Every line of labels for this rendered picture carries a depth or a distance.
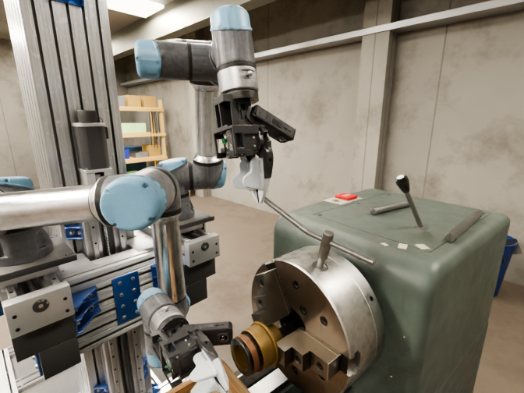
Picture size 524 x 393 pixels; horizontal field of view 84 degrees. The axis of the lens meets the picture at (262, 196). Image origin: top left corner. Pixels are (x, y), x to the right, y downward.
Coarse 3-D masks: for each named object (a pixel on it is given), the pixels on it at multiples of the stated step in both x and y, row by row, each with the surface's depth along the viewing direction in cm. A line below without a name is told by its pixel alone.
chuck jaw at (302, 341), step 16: (288, 336) 61; (304, 336) 61; (288, 352) 58; (304, 352) 57; (320, 352) 56; (336, 352) 56; (304, 368) 57; (320, 368) 56; (336, 368) 56; (352, 368) 57
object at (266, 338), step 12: (252, 324) 64; (264, 324) 61; (240, 336) 59; (252, 336) 59; (264, 336) 59; (276, 336) 61; (240, 348) 62; (252, 348) 57; (264, 348) 57; (276, 348) 58; (240, 360) 61; (252, 360) 56; (264, 360) 57; (276, 360) 59; (240, 372) 59; (252, 372) 56
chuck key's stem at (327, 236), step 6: (324, 234) 59; (330, 234) 59; (324, 240) 59; (330, 240) 59; (324, 246) 60; (330, 246) 60; (318, 252) 62; (324, 252) 60; (324, 258) 61; (318, 264) 62
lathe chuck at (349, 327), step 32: (288, 256) 68; (256, 288) 76; (288, 288) 66; (320, 288) 58; (352, 288) 61; (288, 320) 72; (320, 320) 59; (352, 320) 57; (352, 352) 55; (320, 384) 62
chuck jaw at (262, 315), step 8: (272, 264) 69; (264, 272) 66; (272, 272) 67; (256, 280) 68; (264, 280) 65; (272, 280) 66; (280, 280) 67; (264, 288) 66; (272, 288) 66; (280, 288) 67; (256, 296) 66; (264, 296) 64; (272, 296) 65; (280, 296) 66; (256, 304) 66; (264, 304) 63; (272, 304) 64; (280, 304) 65; (288, 304) 66; (256, 312) 65; (264, 312) 62; (272, 312) 63; (280, 312) 64; (288, 312) 66; (256, 320) 63; (264, 320) 62; (272, 320) 63
